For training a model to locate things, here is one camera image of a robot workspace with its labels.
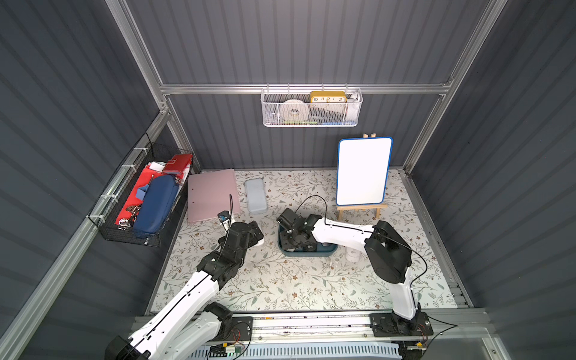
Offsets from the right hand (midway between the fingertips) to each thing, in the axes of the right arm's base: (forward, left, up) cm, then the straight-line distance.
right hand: (288, 239), depth 91 cm
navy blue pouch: (-3, +40, +28) cm, 49 cm away
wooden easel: (+14, -36, +3) cm, 39 cm away
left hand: (-3, +14, +13) cm, 20 cm away
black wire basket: (-9, +49, +32) cm, 60 cm away
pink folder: (+27, +41, -3) cm, 49 cm away
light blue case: (+25, +16, -3) cm, 30 cm away
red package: (+15, +39, +28) cm, 50 cm away
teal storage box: (-3, -14, -3) cm, 14 cm away
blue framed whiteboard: (+21, -30, +20) cm, 42 cm away
